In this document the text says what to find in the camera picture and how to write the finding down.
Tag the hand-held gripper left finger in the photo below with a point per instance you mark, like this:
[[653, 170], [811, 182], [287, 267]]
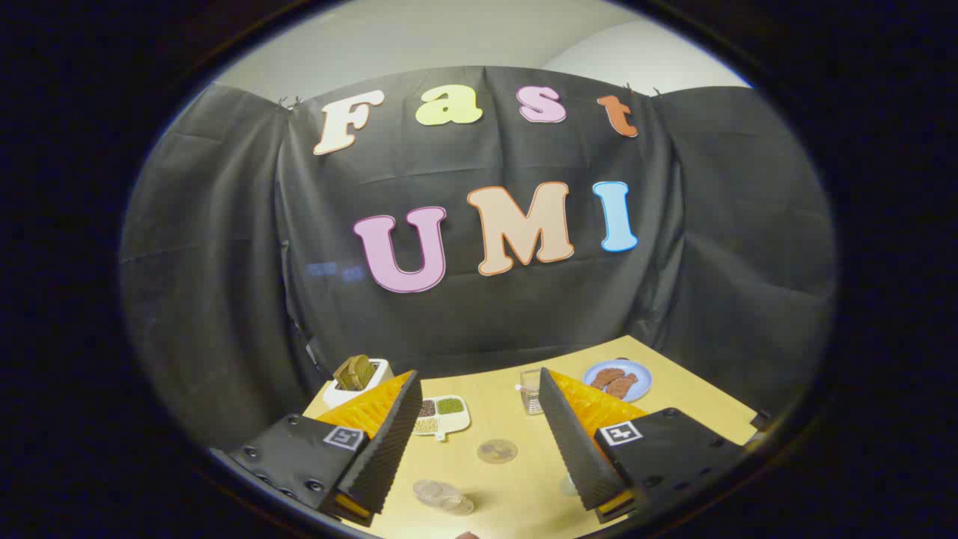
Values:
[[389, 457]]

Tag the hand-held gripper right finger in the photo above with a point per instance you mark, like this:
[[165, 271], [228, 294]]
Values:
[[572, 449]]

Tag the clear glass bottle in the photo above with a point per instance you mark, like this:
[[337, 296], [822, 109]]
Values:
[[441, 495]]

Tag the round brown coaster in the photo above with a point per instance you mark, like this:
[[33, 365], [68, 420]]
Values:
[[497, 451]]

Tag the pile of beige soybeans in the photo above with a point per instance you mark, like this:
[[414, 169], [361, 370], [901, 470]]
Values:
[[426, 426]]

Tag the pile of dark red beans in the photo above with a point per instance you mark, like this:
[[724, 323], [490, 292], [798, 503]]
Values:
[[427, 409]]

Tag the clear ribbed glass tumbler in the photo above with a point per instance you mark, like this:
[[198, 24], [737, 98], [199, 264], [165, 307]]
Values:
[[531, 393]]

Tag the wooden table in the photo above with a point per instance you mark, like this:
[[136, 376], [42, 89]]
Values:
[[509, 419]]

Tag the white divided dish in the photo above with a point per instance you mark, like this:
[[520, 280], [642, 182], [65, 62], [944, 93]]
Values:
[[449, 419]]

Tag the pile of white rice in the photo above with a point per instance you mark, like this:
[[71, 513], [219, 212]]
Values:
[[452, 424]]

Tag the pile of green beans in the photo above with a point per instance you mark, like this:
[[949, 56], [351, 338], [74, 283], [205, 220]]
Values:
[[450, 406]]

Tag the brown cookie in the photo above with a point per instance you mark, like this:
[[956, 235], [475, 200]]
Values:
[[621, 386], [606, 377]]

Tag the white toaster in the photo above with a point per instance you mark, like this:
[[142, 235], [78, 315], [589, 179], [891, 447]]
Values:
[[378, 370]]

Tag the brown toast slice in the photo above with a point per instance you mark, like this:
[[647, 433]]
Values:
[[365, 369], [346, 374]]

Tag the light blue plate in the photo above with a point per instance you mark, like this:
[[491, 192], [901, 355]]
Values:
[[640, 374]]

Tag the black backdrop cloth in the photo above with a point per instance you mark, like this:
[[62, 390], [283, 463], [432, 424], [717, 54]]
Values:
[[209, 247]]

